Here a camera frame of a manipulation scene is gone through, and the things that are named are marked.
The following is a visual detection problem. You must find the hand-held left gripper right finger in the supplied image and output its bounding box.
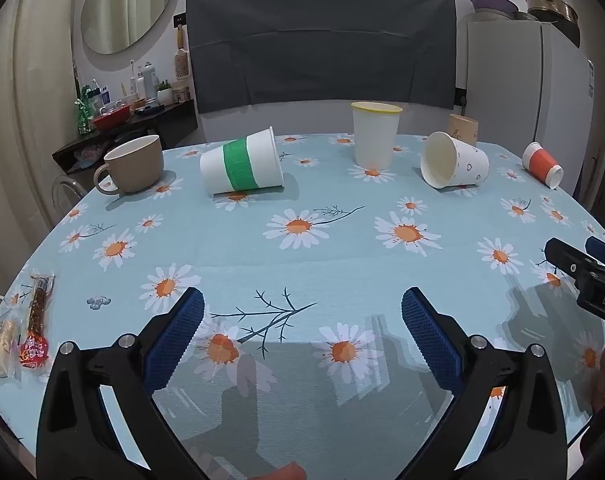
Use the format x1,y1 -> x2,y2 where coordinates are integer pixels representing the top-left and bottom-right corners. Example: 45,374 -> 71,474
401,286 -> 568,480

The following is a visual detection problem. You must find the red bowl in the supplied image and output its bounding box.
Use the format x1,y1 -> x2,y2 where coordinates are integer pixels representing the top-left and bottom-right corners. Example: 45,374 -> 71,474
91,105 -> 132,130

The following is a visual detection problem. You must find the green glass bottle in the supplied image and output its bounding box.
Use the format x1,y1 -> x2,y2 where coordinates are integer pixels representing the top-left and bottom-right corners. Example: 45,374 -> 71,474
75,85 -> 93,135

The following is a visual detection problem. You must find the blue daisy print tablecloth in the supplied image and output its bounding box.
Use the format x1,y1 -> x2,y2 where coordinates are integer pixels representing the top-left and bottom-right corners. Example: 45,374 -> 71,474
0,132 -> 605,480

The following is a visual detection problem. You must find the white plastic cup yellow rim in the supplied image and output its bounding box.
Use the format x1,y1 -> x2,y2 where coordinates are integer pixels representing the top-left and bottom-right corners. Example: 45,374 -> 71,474
351,102 -> 403,170

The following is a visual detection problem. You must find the grey spray can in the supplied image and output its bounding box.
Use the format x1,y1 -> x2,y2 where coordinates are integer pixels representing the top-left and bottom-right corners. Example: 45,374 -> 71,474
141,62 -> 158,100

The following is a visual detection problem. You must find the red snack bar packet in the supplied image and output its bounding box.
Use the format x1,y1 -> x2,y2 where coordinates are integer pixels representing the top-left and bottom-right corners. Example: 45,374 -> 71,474
20,272 -> 56,373

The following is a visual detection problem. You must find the white paper cup green band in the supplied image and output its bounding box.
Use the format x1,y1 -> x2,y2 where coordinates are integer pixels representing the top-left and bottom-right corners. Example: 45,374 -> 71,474
200,126 -> 284,196

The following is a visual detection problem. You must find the white paper cup heart print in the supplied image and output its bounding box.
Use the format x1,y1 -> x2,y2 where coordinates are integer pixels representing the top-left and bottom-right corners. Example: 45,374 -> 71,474
421,131 -> 490,190

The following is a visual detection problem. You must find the black side table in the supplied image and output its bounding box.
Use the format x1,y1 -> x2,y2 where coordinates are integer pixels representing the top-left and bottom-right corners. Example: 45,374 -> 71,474
52,99 -> 199,176

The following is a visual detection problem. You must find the beige ceramic mug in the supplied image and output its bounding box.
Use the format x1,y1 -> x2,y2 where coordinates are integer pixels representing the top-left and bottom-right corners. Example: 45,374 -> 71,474
93,135 -> 164,196

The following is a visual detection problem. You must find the brown paper cup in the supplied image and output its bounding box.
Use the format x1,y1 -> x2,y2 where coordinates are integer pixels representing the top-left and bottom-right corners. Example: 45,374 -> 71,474
449,114 -> 479,147

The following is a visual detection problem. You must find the beige curtain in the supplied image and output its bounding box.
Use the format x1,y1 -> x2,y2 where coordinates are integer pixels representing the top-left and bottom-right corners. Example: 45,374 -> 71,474
0,0 -> 90,286

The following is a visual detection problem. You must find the white snack packet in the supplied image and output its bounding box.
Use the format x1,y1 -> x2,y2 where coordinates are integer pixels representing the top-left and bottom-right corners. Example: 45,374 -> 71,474
0,317 -> 20,381

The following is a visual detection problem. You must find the metal cooking pot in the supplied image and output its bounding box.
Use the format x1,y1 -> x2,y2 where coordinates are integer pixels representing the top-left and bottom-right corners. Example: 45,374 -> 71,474
526,0 -> 578,23

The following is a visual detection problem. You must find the oval wall mirror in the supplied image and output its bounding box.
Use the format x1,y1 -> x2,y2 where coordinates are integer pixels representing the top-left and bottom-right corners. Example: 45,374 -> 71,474
80,0 -> 178,55

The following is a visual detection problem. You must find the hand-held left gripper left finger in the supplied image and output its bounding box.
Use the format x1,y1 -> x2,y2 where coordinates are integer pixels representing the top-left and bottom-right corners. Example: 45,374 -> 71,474
36,287 -> 206,480

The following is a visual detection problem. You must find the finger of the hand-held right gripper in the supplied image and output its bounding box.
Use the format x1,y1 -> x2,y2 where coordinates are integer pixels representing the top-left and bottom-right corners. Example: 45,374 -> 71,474
585,236 -> 605,267
543,238 -> 600,286

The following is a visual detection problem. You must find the purple basin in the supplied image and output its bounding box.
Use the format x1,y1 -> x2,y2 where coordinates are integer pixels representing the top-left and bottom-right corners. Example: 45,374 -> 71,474
469,0 -> 520,21

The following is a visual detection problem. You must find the dark grey cloth cover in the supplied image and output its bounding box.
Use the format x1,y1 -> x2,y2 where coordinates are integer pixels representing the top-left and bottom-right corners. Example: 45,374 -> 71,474
185,0 -> 457,115

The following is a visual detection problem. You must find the wooden hairbrush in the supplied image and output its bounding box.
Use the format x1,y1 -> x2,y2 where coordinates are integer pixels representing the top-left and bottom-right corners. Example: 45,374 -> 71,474
175,25 -> 190,80

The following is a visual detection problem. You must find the white refrigerator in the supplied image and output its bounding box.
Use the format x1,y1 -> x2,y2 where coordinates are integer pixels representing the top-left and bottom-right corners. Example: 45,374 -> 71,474
465,20 -> 595,201

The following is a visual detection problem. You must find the red and white paper cup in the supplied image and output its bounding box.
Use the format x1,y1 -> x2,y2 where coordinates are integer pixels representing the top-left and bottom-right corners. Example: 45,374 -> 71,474
523,141 -> 564,190

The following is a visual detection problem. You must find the clear plastic chair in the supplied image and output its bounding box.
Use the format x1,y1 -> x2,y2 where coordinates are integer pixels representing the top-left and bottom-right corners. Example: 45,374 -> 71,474
51,175 -> 88,211

